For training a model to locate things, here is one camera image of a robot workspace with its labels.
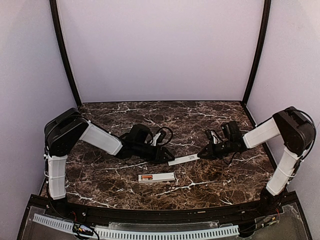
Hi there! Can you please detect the black right frame post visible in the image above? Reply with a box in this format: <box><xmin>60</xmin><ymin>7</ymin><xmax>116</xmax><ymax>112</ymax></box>
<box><xmin>242</xmin><ymin>0</ymin><xmax>272</xmax><ymax>105</ymax></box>

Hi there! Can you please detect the black frame post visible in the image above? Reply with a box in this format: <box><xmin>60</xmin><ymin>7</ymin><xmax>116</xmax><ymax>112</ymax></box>
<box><xmin>49</xmin><ymin>0</ymin><xmax>82</xmax><ymax>108</ymax></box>
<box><xmin>242</xmin><ymin>0</ymin><xmax>272</xmax><ymax>105</ymax></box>

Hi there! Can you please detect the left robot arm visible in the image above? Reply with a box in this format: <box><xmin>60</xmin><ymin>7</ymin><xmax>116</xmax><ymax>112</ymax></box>
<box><xmin>43</xmin><ymin>108</ymin><xmax>175</xmax><ymax>201</ymax></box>

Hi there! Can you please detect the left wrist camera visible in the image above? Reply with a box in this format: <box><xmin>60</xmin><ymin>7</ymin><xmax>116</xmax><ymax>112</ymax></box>
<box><xmin>149</xmin><ymin>126</ymin><xmax>174</xmax><ymax>146</ymax></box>

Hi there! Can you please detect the white slotted cable duct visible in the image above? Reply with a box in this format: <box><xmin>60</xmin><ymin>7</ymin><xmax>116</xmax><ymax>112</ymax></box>
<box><xmin>32</xmin><ymin>213</ymin><xmax>240</xmax><ymax>240</ymax></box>

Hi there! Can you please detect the black front rail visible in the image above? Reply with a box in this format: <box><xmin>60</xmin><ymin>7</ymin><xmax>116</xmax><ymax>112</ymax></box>
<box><xmin>67</xmin><ymin>202</ymin><xmax>261</xmax><ymax>228</ymax></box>

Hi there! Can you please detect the white remote battery cover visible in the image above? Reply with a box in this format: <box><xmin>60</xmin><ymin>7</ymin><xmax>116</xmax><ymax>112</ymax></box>
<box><xmin>168</xmin><ymin>154</ymin><xmax>200</xmax><ymax>166</ymax></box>

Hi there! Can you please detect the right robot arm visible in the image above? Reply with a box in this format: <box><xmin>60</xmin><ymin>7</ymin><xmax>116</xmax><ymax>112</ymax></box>
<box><xmin>197</xmin><ymin>106</ymin><xmax>317</xmax><ymax>215</ymax></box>

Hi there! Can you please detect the white remote control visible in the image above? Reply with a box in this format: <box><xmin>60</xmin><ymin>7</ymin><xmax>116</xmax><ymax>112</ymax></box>
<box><xmin>138</xmin><ymin>172</ymin><xmax>176</xmax><ymax>183</ymax></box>

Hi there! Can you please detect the black left frame post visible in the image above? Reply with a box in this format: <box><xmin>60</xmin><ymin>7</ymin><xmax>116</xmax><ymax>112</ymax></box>
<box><xmin>49</xmin><ymin>0</ymin><xmax>82</xmax><ymax>108</ymax></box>

